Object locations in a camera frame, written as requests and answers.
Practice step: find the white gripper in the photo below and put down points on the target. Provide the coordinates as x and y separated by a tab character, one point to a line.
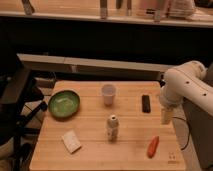
166	115

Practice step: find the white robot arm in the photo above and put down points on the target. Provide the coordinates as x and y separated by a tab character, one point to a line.
185	81

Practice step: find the white plastic bottle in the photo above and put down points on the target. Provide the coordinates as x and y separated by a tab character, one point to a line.
112	127

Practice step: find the black rectangular bar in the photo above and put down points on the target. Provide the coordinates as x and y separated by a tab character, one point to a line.
146	104

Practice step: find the orange carrot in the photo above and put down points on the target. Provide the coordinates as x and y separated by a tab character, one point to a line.
153	147

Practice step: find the translucent plastic cup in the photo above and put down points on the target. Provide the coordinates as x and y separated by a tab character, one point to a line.
108	93

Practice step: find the white sponge block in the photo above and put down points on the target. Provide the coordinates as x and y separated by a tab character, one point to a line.
71	141

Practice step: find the green bowl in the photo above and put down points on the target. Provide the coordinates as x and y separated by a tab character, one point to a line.
64	104

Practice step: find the black office chair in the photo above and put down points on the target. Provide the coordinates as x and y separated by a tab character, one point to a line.
20	101

